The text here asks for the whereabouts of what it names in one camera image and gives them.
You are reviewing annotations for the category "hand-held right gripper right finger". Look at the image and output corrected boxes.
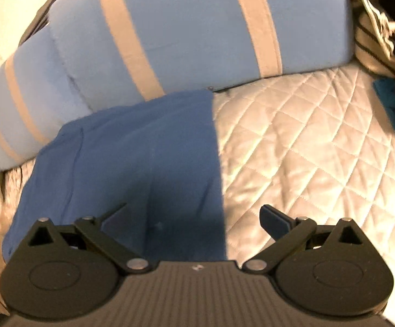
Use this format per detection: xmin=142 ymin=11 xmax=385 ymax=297
xmin=243 ymin=204 xmax=367 ymax=275

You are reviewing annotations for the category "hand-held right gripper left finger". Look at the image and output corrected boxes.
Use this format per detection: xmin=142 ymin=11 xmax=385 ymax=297
xmin=28 ymin=202 xmax=152 ymax=275

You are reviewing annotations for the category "blue and navy fleece jacket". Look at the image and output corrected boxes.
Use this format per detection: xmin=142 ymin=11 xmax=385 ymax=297
xmin=3 ymin=89 xmax=229 ymax=263

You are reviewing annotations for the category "white quilted bedspread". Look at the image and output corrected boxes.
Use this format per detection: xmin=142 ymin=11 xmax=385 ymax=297
xmin=0 ymin=63 xmax=395 ymax=317

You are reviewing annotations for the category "blue pillow with tan stripes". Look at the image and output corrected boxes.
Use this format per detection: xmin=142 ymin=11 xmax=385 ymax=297
xmin=49 ymin=0 xmax=354 ymax=102
xmin=0 ymin=36 xmax=94 ymax=172

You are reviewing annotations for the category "white black-striped cloth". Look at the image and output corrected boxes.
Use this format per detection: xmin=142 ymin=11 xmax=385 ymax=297
xmin=352 ymin=5 xmax=395 ymax=75

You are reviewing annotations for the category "dark grey cloth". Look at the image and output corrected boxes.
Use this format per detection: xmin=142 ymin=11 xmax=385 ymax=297
xmin=19 ymin=0 xmax=77 ymax=46

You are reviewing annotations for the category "blue cable bundle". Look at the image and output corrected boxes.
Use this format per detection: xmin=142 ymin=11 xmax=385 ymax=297
xmin=373 ymin=78 xmax=395 ymax=137

